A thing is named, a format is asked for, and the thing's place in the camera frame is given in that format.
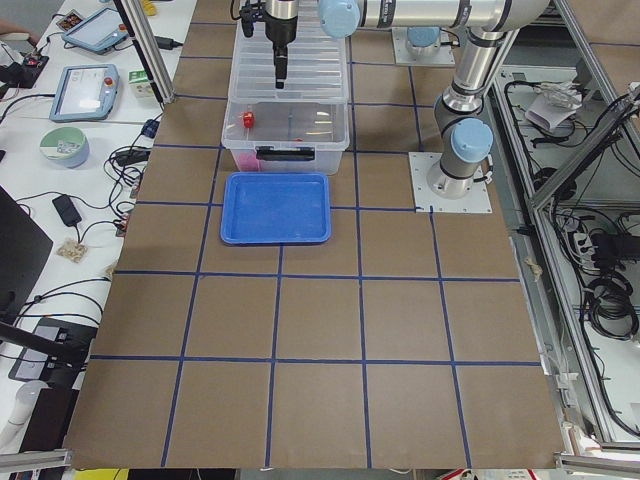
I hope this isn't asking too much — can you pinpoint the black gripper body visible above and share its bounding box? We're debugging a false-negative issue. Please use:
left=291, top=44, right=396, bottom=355
left=263, top=0, right=298, bottom=48

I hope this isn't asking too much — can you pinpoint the clear plastic box lid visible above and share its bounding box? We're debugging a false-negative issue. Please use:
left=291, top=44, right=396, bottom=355
left=228, top=20, right=349, bottom=104

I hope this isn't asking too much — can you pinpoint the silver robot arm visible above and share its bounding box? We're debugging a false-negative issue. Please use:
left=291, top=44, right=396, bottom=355
left=316, top=0, right=547, bottom=200

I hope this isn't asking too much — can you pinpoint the clear plastic storage box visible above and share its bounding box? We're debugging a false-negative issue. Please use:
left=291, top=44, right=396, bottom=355
left=221, top=102, right=350, bottom=175

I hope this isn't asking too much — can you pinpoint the red block in box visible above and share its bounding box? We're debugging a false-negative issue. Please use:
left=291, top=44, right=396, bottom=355
left=235, top=150, right=261, bottom=172

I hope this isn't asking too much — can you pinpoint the red block under lid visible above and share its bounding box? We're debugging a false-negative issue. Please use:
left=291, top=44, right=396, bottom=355
left=242, top=111, right=255, bottom=129

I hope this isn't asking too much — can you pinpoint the green white carton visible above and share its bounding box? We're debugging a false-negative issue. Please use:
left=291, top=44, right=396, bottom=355
left=128, top=70, right=154, bottom=98

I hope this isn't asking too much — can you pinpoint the blue plastic tray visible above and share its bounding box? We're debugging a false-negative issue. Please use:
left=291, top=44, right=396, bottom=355
left=220, top=172, right=332, bottom=245

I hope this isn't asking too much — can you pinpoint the blue teach pendant far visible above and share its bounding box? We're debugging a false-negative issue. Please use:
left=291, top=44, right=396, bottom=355
left=62, top=8, right=128, bottom=54

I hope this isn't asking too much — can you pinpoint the blue teach pendant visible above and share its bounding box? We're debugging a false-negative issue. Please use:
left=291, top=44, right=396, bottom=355
left=62, top=8, right=128, bottom=54
left=49, top=64, right=119, bottom=123

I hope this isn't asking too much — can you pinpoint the blue teach pendant near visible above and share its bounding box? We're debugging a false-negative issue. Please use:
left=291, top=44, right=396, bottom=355
left=49, top=64, right=119, bottom=123

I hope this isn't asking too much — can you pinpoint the green white bowl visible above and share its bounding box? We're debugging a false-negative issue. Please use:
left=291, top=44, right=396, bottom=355
left=39, top=127, right=90, bottom=168

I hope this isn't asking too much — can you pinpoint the black power adapter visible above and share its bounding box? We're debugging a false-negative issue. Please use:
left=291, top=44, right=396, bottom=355
left=52, top=194, right=82, bottom=227

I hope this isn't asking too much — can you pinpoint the black monitor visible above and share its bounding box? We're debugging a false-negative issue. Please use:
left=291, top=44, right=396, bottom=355
left=0, top=188, right=53, bottom=324

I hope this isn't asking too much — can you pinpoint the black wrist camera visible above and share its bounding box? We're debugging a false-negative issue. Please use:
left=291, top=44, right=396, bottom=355
left=239, top=0, right=264, bottom=38

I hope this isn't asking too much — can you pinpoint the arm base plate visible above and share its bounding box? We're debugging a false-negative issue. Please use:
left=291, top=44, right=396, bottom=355
left=408, top=152, right=492, bottom=214
left=391, top=27, right=457, bottom=68

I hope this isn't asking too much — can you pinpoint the aluminium frame post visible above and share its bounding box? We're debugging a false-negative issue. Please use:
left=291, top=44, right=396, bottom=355
left=114, top=0, right=175, bottom=105

